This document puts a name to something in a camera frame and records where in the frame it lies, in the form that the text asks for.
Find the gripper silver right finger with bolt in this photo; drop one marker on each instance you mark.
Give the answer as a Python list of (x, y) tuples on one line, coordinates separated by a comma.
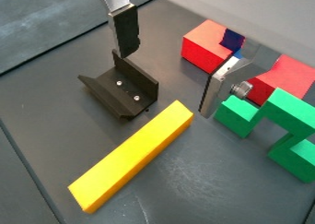
[(229, 79)]

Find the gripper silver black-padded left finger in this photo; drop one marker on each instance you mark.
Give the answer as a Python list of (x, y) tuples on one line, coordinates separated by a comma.
[(123, 21)]

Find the long yellow block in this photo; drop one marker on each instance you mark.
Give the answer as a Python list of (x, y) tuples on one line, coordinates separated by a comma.
[(101, 181)]

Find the red board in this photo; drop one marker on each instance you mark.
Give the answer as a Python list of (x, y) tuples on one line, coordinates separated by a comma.
[(205, 53)]

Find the green stepped block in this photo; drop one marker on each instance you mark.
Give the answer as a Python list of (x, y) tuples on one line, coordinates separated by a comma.
[(292, 151)]

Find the blue frame block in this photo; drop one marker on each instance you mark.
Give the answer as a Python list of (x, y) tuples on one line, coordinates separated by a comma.
[(232, 42)]

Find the black angled bracket holder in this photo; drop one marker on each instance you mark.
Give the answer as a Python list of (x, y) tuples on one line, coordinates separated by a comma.
[(125, 88)]

